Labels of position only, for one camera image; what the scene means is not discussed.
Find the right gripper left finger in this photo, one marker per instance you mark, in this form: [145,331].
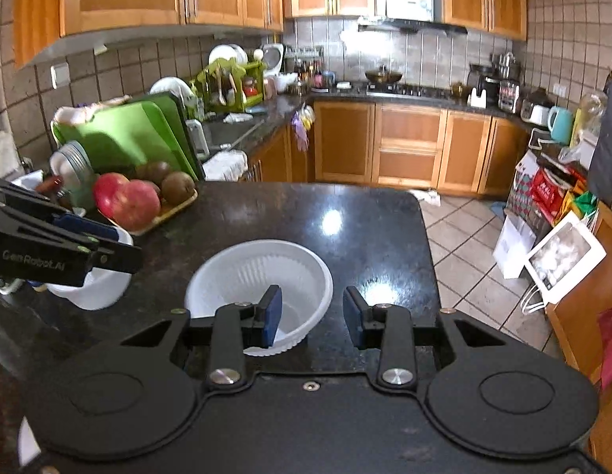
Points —
[239,326]

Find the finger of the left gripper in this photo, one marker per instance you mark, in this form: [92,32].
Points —
[78,224]

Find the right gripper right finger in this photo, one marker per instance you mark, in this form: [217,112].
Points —
[387,328]

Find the white bowl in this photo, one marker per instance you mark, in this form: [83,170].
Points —
[101,289]
[243,272]

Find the dark red apple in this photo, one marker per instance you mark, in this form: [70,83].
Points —
[104,190]

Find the yellow fruit tray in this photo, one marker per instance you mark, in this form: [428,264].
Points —
[167,212]

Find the metal lidded tin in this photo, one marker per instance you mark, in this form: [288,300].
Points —
[71,163]

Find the kiwi fruit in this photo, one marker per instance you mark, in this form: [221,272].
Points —
[154,172]
[177,187]

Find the green cutting board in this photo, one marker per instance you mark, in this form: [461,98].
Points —
[137,132]

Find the red snack bag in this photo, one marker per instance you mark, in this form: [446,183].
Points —
[552,198]

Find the wok on stove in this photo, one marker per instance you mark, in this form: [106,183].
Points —
[383,76]

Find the dark hanging apron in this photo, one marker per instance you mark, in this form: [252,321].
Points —
[600,172]

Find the teal mug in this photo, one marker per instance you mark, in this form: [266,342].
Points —
[560,124]

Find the range hood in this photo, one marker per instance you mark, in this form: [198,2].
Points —
[409,26]

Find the white picture frame box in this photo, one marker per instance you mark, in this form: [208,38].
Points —
[564,257]

